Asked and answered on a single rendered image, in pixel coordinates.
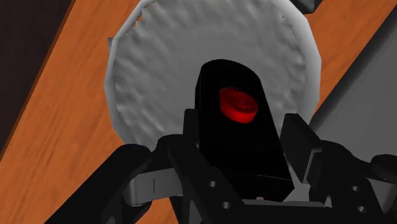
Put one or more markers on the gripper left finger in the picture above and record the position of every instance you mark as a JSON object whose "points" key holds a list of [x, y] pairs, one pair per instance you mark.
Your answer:
{"points": [[198, 173]]}

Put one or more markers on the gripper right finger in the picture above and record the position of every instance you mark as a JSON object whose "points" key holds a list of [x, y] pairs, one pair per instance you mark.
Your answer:
{"points": [[335, 167]]}

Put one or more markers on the black device with red button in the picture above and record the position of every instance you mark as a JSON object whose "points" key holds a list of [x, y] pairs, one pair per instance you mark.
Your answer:
{"points": [[238, 145]]}

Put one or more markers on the grey flat box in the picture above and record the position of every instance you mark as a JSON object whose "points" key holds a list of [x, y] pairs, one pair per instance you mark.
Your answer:
{"points": [[366, 102]]}

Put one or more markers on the white round plate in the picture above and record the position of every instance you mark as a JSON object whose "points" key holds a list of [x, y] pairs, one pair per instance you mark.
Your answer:
{"points": [[167, 71]]}

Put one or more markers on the wooden table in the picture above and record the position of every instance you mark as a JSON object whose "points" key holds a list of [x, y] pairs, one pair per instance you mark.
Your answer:
{"points": [[59, 133]]}

